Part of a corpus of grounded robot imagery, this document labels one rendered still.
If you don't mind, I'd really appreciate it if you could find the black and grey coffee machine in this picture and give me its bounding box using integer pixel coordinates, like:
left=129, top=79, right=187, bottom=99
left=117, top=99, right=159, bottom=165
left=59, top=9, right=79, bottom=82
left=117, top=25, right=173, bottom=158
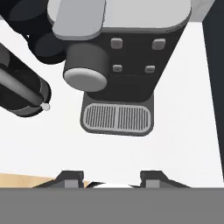
left=46, top=0, right=193, bottom=137

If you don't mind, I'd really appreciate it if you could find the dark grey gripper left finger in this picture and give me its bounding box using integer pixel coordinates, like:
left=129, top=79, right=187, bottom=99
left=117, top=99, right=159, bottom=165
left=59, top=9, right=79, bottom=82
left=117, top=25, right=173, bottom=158
left=32, top=170, right=85, bottom=189

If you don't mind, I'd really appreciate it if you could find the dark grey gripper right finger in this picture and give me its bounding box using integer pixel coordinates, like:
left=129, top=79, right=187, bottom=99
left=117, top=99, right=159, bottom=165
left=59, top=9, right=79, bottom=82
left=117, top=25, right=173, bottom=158
left=140, top=170, right=193, bottom=189

